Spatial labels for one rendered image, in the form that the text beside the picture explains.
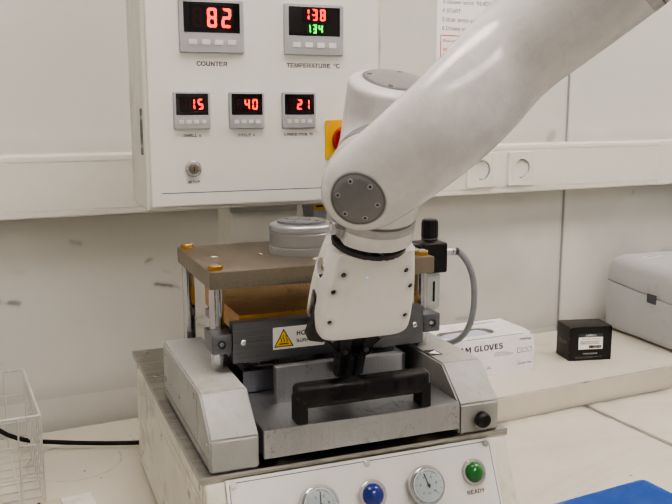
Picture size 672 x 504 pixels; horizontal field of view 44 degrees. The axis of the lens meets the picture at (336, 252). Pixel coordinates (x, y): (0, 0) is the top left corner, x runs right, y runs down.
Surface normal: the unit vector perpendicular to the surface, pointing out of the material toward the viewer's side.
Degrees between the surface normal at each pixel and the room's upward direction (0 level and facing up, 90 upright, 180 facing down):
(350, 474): 65
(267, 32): 90
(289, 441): 90
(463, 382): 40
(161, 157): 90
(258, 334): 90
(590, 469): 0
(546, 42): 111
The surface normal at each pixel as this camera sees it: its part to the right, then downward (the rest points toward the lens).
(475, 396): 0.24, -0.65
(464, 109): 0.23, 0.00
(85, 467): 0.00, -0.99
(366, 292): 0.34, 0.49
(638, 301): -0.94, 0.07
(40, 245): 0.44, 0.15
